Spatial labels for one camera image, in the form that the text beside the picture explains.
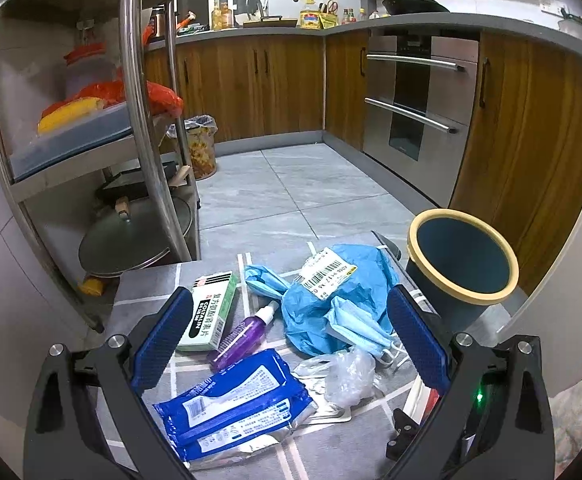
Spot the patterned waste bin with liner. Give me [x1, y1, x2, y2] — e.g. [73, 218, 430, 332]
[168, 115, 218, 181]

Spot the silver blister pack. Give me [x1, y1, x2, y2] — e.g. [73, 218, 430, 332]
[296, 375, 354, 426]

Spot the blue wet wipes packet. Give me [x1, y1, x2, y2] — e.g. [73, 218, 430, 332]
[152, 347, 316, 465]

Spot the grey mat with white lines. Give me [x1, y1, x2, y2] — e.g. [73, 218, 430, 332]
[91, 230, 526, 480]

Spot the yellow oil bottle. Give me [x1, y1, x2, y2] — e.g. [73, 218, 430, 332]
[299, 0, 322, 28]

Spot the white cloth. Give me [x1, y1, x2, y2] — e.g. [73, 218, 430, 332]
[551, 375, 582, 461]

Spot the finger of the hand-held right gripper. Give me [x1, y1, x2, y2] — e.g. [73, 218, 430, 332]
[387, 407, 424, 461]

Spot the dark grey plastic piece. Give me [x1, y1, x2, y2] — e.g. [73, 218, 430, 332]
[371, 230, 404, 266]

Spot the blue bin with yellow rim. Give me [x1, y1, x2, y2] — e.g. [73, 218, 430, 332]
[403, 208, 520, 333]

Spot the green and white medicine box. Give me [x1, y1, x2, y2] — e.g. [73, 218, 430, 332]
[176, 270, 240, 352]

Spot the steel pan lid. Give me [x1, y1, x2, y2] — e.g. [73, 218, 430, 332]
[78, 195, 194, 277]

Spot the red plastic bag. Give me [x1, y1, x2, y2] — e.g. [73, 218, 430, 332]
[78, 80, 184, 116]

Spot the purple spray bottle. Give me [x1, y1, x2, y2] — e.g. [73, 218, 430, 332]
[207, 301, 280, 372]

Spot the glass jar with yellow contents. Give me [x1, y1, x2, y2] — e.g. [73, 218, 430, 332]
[211, 2, 235, 31]

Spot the stainless steel rack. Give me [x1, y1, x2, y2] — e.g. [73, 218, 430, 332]
[0, 0, 202, 331]

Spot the yellow food packet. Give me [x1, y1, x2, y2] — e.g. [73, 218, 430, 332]
[37, 97, 106, 135]

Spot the blue plastic bag with label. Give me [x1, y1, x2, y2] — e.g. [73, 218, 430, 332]
[281, 244, 402, 356]

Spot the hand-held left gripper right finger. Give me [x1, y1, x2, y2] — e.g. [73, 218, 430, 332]
[386, 284, 556, 480]

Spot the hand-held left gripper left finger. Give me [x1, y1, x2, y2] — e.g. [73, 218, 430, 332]
[23, 286, 194, 480]

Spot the flat baking pan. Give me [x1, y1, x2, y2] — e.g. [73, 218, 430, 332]
[243, 16, 299, 28]

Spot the wooden base cabinet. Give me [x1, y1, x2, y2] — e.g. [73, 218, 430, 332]
[143, 35, 324, 143]
[448, 30, 582, 301]
[325, 30, 372, 153]

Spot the stainless steel built-in oven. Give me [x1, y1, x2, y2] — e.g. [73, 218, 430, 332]
[362, 30, 482, 208]

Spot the blue face mask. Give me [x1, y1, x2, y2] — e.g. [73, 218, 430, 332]
[328, 295, 406, 366]
[243, 264, 292, 306]

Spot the white and red packet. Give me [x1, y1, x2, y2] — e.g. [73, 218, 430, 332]
[403, 377, 442, 426]

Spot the black griddle pan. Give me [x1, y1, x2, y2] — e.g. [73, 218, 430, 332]
[96, 160, 192, 201]

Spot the clear plastic storage box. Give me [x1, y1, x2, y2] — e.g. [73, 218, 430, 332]
[8, 100, 159, 183]

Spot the clear plastic bag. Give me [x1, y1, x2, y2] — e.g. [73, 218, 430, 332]
[293, 347, 379, 406]

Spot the plastic jar with red lid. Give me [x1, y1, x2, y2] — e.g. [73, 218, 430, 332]
[63, 42, 122, 101]

